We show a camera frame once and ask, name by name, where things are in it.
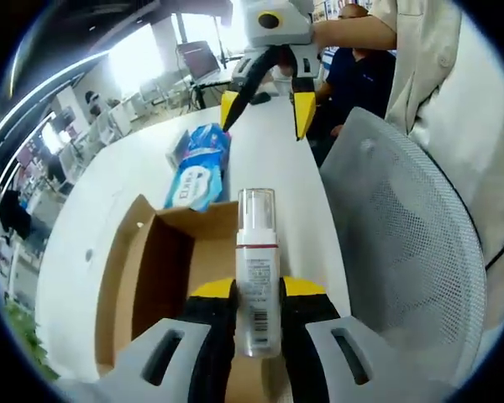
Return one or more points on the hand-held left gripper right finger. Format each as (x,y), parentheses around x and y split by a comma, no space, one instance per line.
(311,310)

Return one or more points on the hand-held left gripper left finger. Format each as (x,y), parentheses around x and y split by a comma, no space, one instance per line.
(210,357)

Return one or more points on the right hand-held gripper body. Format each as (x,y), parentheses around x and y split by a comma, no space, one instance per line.
(290,25)

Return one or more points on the clear white pump bottle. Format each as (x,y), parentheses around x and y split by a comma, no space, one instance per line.
(258,260)

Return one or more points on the blue soft tissue pack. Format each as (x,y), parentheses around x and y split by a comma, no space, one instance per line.
(210,138)

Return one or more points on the brown cardboard shoe box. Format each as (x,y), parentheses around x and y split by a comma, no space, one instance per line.
(126,273)

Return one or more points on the light blue wipes pack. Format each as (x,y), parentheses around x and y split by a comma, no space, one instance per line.
(193,189)

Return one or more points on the person's right hand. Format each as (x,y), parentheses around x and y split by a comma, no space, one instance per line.
(325,33)

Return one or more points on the black computer mouse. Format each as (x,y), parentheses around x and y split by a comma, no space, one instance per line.
(261,98)

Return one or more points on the monitor purple screen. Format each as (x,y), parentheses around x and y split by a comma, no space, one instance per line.
(197,59)

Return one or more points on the grey mesh office chair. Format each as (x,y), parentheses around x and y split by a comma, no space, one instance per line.
(403,210)

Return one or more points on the white table socket plate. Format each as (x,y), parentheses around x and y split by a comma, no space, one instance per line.
(88,254)

